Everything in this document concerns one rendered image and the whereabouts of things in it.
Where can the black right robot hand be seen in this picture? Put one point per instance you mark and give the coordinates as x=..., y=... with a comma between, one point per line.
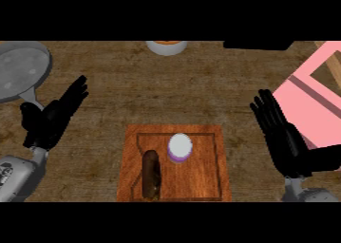
x=282, y=139

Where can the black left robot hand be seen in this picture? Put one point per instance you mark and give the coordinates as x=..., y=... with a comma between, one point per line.
x=49, y=121

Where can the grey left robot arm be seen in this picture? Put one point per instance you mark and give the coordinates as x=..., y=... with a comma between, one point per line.
x=15, y=178

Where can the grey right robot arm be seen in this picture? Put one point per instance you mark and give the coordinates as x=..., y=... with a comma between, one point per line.
x=306, y=191

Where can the pink cardboard box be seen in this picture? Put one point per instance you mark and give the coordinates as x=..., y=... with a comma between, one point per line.
x=313, y=104

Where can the purple can with white lid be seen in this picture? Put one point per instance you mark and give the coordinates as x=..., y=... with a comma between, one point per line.
x=179, y=147

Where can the brown wooden cutting board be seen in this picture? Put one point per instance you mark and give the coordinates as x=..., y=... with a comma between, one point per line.
x=174, y=163

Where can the grey frying pan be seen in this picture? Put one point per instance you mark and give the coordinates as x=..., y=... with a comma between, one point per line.
x=15, y=74

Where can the long brown vegetable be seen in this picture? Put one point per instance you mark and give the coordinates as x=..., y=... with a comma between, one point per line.
x=151, y=174

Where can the black appliance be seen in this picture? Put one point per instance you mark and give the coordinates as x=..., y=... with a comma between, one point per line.
x=257, y=45

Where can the white and orange cup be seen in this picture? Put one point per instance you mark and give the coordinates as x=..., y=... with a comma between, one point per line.
x=166, y=47

